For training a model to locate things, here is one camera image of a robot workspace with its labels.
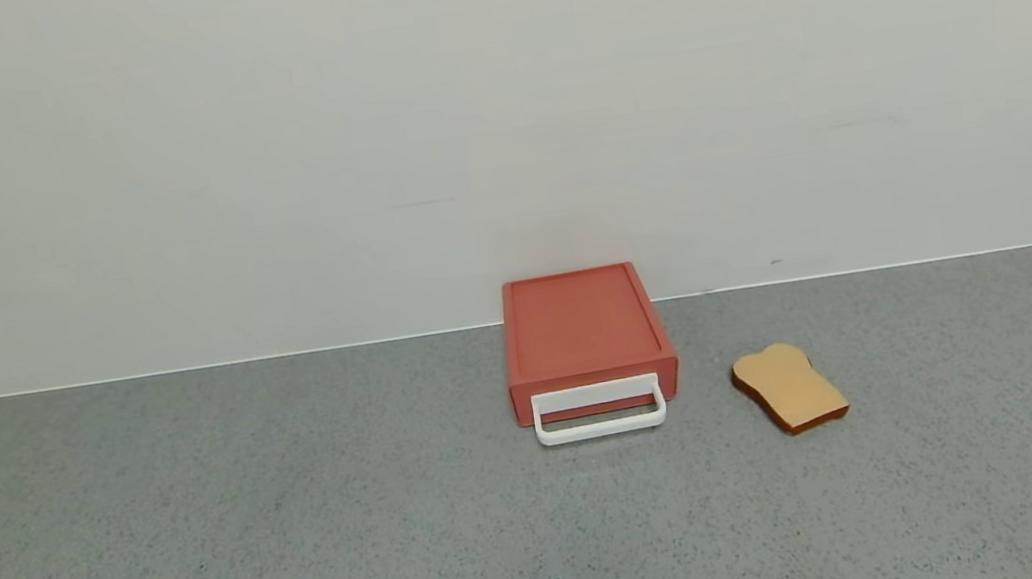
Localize red drawer case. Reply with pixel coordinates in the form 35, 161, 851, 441
493, 257, 681, 400

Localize toy toast slice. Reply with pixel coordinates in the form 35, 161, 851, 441
728, 334, 854, 443

